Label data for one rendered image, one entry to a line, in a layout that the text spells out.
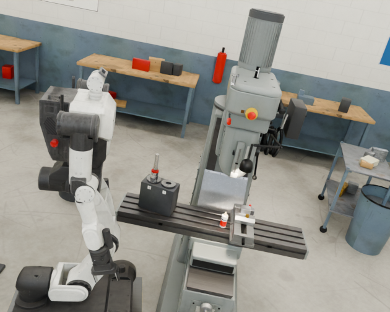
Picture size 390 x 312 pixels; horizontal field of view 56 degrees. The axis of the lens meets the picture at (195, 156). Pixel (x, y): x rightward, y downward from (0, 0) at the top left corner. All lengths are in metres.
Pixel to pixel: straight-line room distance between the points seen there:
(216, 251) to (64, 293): 0.90
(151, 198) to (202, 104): 4.29
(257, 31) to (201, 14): 4.10
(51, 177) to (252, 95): 1.02
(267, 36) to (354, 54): 4.46
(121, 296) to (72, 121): 1.22
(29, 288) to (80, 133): 1.06
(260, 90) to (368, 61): 4.88
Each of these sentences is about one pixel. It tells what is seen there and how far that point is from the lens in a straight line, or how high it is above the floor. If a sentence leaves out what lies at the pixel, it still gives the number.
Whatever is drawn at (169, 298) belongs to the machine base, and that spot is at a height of 0.20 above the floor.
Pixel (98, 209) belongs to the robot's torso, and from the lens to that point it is 1.86.
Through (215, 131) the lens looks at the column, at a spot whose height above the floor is 1.40.
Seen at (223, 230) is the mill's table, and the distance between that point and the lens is 2.35.
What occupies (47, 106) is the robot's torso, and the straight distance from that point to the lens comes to 1.64.
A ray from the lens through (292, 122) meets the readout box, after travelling 2.35.
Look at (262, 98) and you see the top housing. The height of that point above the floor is 1.85.
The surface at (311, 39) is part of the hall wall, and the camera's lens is 6.36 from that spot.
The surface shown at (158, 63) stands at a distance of 5.92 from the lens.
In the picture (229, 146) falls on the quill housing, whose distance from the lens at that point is 2.07.
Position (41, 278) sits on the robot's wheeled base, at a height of 0.74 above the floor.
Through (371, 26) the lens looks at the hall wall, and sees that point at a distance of 6.56.
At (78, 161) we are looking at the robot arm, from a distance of 1.52.
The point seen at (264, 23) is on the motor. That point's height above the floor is 2.15.
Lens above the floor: 2.32
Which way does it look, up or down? 26 degrees down
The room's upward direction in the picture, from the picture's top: 11 degrees clockwise
